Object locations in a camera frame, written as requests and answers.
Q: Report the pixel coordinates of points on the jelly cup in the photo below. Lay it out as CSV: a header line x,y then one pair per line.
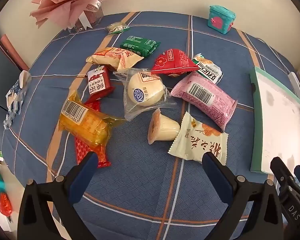
x,y
165,128

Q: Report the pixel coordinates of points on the cream packet with orange print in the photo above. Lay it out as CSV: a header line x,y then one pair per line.
x,y
200,140

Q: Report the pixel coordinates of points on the orange plastic toy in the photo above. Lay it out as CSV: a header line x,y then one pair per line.
x,y
5,205

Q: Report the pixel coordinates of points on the pink snack packet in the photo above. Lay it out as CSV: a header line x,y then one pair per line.
x,y
205,100

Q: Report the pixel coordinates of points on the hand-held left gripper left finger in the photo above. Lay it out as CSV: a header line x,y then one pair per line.
x,y
83,177

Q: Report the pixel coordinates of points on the pink translucent box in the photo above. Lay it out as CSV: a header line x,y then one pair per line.
x,y
93,15

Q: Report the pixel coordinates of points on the pink flower bouquet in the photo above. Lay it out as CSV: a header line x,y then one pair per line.
x,y
65,0

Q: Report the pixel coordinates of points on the blue plaid cloth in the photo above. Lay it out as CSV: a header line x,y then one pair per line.
x,y
140,185

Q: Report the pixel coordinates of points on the round bun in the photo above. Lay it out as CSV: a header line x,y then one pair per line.
x,y
145,90

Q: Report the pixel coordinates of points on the small clear green-edged packet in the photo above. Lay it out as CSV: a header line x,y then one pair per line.
x,y
117,27

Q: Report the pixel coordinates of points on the dark furniture panel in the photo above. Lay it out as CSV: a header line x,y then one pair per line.
x,y
5,75

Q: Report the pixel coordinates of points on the green snack packet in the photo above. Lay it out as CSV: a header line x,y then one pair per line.
x,y
140,45

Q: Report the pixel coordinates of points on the yellow cake packet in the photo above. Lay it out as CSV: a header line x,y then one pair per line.
x,y
90,125

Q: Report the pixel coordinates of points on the teal cube tin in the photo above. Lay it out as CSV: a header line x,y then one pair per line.
x,y
221,18

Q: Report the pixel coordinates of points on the red flower-print packet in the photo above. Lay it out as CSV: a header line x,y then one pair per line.
x,y
175,62

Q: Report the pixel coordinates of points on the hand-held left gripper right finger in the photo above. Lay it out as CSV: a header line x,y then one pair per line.
x,y
216,176

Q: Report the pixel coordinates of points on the white power strip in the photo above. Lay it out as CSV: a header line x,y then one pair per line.
x,y
297,85

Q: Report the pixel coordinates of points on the red patterned wafer packet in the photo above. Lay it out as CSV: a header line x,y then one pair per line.
x,y
90,152

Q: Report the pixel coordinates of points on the beige orange snack packet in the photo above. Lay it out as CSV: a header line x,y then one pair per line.
x,y
110,57

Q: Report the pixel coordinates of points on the white tray with green rim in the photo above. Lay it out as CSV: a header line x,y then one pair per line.
x,y
280,120

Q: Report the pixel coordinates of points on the dark red biscuit packet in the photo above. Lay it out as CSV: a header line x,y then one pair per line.
x,y
98,85

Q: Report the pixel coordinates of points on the white green noodle packet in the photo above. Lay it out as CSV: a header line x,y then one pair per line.
x,y
207,68

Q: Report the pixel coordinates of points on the blue white plastic bag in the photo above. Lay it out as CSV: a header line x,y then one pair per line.
x,y
17,95

